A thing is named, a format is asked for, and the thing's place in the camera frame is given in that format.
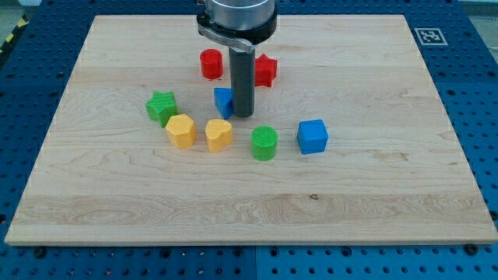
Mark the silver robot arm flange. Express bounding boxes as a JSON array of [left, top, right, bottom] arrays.
[[196, 0, 278, 54]]

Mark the red star block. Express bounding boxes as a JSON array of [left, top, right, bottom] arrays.
[[255, 54, 278, 87]]

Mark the green star block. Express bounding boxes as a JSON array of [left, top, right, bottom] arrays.
[[145, 92, 178, 128]]

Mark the green cylinder block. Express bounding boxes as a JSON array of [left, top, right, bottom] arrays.
[[251, 126, 279, 161]]

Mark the yellow heart block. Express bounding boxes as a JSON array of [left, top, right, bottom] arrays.
[[205, 119, 233, 152]]

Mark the blue triangular block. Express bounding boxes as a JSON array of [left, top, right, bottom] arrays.
[[213, 88, 233, 120]]

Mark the blue cube block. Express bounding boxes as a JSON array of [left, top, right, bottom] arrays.
[[296, 119, 328, 155]]

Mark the yellow pentagon block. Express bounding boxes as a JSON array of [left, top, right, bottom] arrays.
[[165, 114, 197, 149]]

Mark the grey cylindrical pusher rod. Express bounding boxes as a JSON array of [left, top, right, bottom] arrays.
[[229, 48, 255, 118]]

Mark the red cylinder block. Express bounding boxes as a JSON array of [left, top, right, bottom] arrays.
[[199, 48, 223, 79]]

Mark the light wooden board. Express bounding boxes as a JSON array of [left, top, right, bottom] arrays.
[[5, 15, 497, 246]]

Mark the white fiducial marker tag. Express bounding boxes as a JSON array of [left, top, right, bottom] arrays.
[[415, 27, 447, 46]]

